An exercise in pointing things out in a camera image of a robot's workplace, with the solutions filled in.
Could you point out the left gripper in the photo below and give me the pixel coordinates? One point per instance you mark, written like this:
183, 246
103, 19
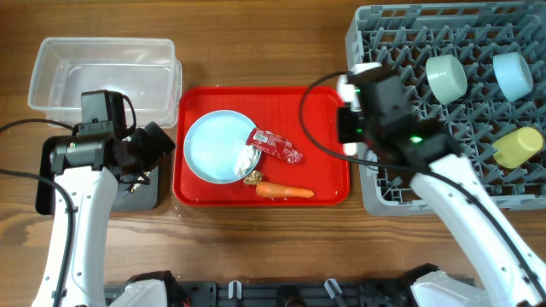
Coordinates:
144, 137

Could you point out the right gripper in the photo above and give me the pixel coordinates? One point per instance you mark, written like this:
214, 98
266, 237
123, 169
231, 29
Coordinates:
345, 118

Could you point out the rice and food leftovers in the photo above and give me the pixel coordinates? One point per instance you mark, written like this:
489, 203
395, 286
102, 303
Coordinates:
138, 184

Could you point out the red snack wrapper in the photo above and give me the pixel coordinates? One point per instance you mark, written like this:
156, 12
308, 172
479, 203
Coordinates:
274, 145

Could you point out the light blue plate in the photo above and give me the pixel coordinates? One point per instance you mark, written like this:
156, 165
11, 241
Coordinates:
212, 144

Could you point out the pale green bowl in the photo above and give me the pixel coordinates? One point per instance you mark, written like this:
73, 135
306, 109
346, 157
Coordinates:
447, 78

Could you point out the white tissue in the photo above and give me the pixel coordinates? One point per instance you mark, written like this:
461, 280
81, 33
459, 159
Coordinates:
246, 159

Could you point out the yellow plastic cup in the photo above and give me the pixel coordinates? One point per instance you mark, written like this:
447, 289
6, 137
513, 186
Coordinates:
515, 148

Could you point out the light blue bowl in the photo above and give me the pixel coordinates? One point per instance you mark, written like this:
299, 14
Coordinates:
513, 75

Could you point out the white plastic spoon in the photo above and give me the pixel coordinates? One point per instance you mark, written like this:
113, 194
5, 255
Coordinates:
350, 149

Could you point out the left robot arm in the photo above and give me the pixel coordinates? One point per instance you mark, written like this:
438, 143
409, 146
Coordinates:
83, 173

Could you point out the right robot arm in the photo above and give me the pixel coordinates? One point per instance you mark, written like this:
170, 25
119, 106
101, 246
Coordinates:
443, 176

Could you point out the black waste tray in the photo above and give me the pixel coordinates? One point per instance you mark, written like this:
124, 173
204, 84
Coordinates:
129, 197

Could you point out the red serving tray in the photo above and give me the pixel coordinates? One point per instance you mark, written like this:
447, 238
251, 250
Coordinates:
276, 109

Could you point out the clear plastic bin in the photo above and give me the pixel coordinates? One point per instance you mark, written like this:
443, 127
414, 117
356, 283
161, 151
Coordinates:
144, 69

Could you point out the orange carrot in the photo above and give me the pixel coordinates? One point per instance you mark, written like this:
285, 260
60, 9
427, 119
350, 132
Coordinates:
273, 190

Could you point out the brown food scrap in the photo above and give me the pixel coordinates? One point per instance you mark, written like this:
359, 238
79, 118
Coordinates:
253, 178

